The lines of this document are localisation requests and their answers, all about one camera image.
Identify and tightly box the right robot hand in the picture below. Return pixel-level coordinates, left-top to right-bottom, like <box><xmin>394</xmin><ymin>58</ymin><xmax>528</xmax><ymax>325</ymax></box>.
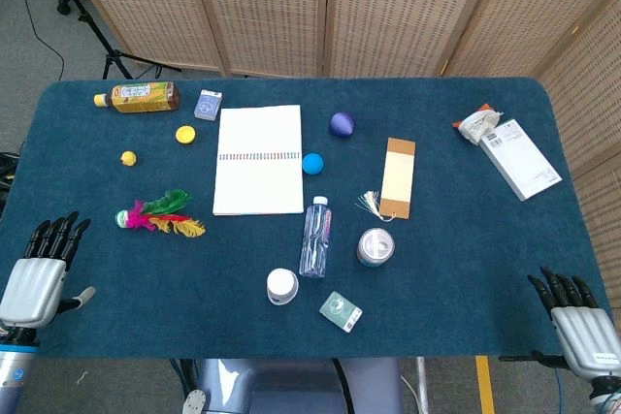
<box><xmin>527</xmin><ymin>266</ymin><xmax>621</xmax><ymax>383</ymax></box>

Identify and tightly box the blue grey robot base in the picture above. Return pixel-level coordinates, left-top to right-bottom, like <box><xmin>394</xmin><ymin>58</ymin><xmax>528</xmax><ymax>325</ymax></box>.
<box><xmin>169</xmin><ymin>358</ymin><xmax>404</xmax><ymax>414</ymax></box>

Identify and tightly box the black tripod stand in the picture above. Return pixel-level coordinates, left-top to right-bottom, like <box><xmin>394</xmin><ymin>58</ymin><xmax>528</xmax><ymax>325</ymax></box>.
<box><xmin>37</xmin><ymin>0</ymin><xmax>182</xmax><ymax>81</ymax></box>

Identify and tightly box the white rectangular box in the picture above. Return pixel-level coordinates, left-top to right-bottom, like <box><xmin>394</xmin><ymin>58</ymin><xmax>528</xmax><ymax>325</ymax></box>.
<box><xmin>478</xmin><ymin>117</ymin><xmax>564</xmax><ymax>203</ymax></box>

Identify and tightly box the clear plastic water bottle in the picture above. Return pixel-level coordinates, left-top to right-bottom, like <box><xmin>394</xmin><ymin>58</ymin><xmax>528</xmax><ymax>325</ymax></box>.
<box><xmin>298</xmin><ymin>195</ymin><xmax>334</xmax><ymax>280</ymax></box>

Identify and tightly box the silver tin can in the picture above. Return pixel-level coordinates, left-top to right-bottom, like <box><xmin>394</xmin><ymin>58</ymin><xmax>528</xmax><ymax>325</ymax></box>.
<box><xmin>356</xmin><ymin>227</ymin><xmax>396</xmax><ymax>269</ymax></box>

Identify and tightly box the brown bookmark with tassel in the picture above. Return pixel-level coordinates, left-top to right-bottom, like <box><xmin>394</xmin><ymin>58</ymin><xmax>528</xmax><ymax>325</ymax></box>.
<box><xmin>354</xmin><ymin>137</ymin><xmax>417</xmax><ymax>222</ymax></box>

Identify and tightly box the white open spiral notebook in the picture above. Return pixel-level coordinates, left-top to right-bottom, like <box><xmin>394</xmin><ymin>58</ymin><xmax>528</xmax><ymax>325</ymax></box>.
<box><xmin>212</xmin><ymin>104</ymin><xmax>306</xmax><ymax>217</ymax></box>

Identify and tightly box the crumpled white orange wrapper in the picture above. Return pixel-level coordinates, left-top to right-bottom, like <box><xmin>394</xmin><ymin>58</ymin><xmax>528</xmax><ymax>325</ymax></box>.
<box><xmin>452</xmin><ymin>103</ymin><xmax>505</xmax><ymax>145</ymax></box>

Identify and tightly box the black cable on floor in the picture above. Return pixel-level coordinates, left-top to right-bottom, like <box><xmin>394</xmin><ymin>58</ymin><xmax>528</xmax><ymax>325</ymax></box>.
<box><xmin>7</xmin><ymin>0</ymin><xmax>66</xmax><ymax>81</ymax></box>

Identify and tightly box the wooden rattan folding screen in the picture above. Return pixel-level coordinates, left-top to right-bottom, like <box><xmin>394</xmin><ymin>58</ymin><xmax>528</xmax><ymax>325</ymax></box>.
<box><xmin>57</xmin><ymin>0</ymin><xmax>621</xmax><ymax>302</ymax></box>

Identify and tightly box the purple ball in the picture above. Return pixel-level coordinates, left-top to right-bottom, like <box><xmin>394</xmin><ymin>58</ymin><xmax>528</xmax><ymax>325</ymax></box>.
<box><xmin>329</xmin><ymin>111</ymin><xmax>357</xmax><ymax>138</ymax></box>

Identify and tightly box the brown tea bottle yellow cap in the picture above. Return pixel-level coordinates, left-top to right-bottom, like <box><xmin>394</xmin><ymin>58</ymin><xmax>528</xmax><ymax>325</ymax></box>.
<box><xmin>93</xmin><ymin>81</ymin><xmax>181</xmax><ymax>114</ymax></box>

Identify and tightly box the blue felt table mat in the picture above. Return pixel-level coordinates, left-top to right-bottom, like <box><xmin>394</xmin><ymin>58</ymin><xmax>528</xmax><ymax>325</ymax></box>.
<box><xmin>0</xmin><ymin>76</ymin><xmax>610</xmax><ymax>361</ymax></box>

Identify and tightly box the green and white card box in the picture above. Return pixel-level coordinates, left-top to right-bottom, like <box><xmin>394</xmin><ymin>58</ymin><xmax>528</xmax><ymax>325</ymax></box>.
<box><xmin>318</xmin><ymin>290</ymin><xmax>364</xmax><ymax>334</ymax></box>

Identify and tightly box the blue playing card box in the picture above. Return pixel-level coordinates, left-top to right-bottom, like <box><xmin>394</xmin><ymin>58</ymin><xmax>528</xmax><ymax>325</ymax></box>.
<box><xmin>193</xmin><ymin>88</ymin><xmax>223</xmax><ymax>121</ymax></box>

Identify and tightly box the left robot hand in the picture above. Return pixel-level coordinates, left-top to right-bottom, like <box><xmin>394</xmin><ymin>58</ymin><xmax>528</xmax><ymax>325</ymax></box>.
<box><xmin>0</xmin><ymin>210</ymin><xmax>97</xmax><ymax>330</ymax></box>

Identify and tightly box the colourful feather shuttlecock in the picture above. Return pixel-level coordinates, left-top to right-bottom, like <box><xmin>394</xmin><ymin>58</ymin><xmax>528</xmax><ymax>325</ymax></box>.
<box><xmin>114</xmin><ymin>188</ymin><xmax>207</xmax><ymax>239</ymax></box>

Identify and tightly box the blue ball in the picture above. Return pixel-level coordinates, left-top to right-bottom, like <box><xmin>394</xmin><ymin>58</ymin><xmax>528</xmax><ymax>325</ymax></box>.
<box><xmin>301</xmin><ymin>152</ymin><xmax>325</xmax><ymax>175</ymax></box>

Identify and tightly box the white round jar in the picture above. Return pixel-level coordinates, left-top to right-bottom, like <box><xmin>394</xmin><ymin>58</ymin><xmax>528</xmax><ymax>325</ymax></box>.
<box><xmin>265</xmin><ymin>267</ymin><xmax>300</xmax><ymax>306</ymax></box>

